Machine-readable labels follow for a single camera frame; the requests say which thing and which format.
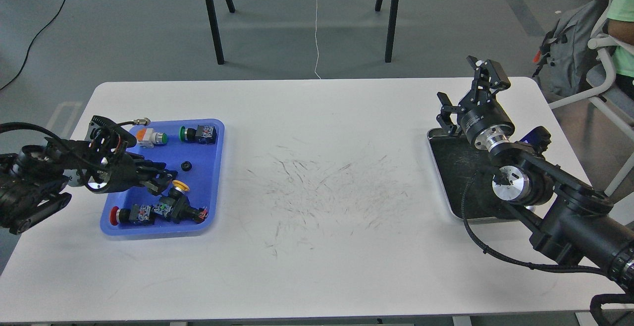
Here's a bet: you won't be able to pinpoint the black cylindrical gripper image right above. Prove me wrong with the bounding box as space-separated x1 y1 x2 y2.
436 56 516 149

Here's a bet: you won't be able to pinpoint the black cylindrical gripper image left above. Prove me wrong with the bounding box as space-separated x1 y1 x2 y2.
84 153 171 196

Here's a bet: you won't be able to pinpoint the small black gear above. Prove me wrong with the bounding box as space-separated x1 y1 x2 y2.
181 161 193 172
163 169 178 180

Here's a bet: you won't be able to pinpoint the black robot arm image left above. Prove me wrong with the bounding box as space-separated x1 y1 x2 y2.
0 115 177 235

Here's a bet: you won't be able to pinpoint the blue plastic tray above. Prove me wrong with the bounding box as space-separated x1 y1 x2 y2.
100 118 224 239

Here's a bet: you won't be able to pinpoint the silver metal tray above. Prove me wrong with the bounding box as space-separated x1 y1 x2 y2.
427 128 515 223

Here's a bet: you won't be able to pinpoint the grey backpack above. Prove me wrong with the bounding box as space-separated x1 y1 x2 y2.
533 0 617 109

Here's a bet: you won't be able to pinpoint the black stand legs right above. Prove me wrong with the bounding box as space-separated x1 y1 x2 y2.
374 0 399 63

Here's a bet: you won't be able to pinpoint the black stand legs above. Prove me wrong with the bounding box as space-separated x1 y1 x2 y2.
204 0 235 65
374 0 399 63

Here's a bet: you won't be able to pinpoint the person in green shirt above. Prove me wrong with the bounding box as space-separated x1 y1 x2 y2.
607 0 634 100

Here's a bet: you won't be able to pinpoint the black stand legs left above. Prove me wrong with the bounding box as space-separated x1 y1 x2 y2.
204 0 235 65

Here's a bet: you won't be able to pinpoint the yellow mushroom button switch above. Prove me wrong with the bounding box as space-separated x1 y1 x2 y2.
151 180 209 224

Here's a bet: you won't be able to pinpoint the red push button switch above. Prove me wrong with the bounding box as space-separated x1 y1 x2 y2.
108 204 156 226

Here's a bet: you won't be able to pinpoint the orange push button switch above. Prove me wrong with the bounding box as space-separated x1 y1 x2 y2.
134 128 168 148

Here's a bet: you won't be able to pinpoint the green push button switch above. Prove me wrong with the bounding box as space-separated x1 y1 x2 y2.
178 125 217 145

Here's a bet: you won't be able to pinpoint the white chair frame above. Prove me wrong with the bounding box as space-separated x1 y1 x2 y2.
547 0 634 195

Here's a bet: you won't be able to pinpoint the black floor cable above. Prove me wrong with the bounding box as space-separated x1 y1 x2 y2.
0 0 124 90

